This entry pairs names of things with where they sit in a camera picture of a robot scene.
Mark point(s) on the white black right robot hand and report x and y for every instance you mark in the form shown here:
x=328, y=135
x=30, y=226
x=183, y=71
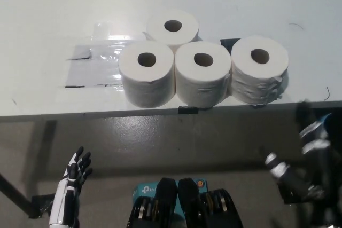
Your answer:
x=312, y=142

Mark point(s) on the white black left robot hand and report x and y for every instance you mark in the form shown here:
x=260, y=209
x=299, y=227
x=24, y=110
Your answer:
x=62, y=201

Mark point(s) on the wrinkled white toilet paper roll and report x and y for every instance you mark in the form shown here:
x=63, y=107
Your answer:
x=256, y=83

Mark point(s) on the smooth white toilet paper roll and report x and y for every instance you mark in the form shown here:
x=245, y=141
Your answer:
x=203, y=86
x=147, y=86
x=159, y=30

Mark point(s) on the black object with blue cap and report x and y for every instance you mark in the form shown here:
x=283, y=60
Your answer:
x=326, y=118

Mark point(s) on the black table leg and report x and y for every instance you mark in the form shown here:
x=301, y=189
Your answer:
x=16, y=193

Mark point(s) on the teal tp-link box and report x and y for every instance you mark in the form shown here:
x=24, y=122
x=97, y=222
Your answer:
x=144, y=191

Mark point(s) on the black tape square marker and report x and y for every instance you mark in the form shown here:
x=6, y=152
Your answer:
x=227, y=42

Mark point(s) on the clear plastic sheet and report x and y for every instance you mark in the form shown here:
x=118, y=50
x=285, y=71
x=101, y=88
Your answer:
x=91, y=70

